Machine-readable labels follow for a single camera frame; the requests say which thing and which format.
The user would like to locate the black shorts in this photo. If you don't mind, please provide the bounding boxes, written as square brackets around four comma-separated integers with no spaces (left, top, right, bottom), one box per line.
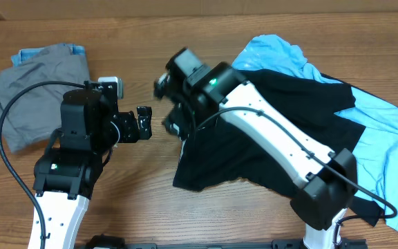
[167,68,365,230]

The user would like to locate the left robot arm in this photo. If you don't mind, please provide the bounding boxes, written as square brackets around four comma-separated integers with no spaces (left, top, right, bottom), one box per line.
[28,78,152,249]

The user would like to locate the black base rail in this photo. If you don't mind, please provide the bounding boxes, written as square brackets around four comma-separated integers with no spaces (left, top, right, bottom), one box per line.
[74,234,369,249]

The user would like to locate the light blue t-shirt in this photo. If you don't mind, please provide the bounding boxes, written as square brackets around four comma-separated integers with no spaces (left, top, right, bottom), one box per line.
[232,35,398,231]

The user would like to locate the grey folded shorts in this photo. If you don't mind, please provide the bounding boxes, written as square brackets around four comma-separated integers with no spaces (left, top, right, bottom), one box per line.
[0,45,90,153]

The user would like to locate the blue denim folded garment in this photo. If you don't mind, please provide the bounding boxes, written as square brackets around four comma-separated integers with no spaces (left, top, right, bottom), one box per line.
[10,43,86,66]

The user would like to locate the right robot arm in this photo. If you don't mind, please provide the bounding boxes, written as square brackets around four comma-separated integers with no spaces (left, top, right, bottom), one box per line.
[153,48,357,248]

